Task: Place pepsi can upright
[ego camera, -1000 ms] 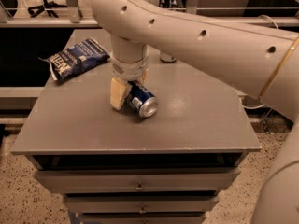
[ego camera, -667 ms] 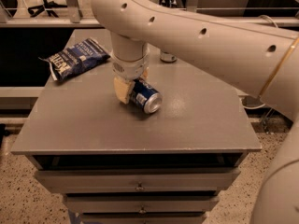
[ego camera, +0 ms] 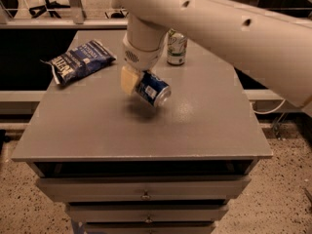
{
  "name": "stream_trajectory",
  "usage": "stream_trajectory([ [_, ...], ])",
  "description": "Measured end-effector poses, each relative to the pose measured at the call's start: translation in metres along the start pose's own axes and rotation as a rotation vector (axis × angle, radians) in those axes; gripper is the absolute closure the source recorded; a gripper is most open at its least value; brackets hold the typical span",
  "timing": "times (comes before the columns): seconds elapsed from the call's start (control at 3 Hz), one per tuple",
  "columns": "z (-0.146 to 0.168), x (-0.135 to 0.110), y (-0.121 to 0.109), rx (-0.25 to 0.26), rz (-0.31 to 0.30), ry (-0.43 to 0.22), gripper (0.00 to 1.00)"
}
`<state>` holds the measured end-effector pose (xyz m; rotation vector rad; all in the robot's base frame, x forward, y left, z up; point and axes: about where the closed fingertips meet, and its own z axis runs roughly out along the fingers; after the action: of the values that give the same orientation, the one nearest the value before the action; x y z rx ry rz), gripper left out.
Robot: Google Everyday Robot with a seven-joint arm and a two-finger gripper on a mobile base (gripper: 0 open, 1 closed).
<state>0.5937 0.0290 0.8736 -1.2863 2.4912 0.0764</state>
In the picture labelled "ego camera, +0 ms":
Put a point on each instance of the grey metal railing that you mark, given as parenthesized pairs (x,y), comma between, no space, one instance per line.
(77,20)

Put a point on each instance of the grey drawer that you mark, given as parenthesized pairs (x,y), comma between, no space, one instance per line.
(152,228)
(147,213)
(144,189)

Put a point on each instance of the bottom grey drawer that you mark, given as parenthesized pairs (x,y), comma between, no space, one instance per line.
(152,228)

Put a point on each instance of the green white soda can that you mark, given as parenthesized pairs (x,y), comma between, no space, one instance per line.
(176,48)

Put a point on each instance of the black office chair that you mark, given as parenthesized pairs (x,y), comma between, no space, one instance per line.
(49,7)

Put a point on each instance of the grey drawer cabinet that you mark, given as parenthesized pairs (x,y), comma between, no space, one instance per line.
(92,129)

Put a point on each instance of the blue chip bag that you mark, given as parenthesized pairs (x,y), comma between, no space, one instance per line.
(80,62)

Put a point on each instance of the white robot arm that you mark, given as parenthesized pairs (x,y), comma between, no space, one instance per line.
(274,50)

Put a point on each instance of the blue pepsi can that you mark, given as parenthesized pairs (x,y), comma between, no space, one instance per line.
(153,89)

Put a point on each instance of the middle grey drawer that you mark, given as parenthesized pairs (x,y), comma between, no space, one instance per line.
(147,213)

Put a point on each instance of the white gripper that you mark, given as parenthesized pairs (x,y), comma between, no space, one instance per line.
(142,58)

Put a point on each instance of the top grey drawer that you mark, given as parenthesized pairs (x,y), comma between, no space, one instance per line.
(144,189)

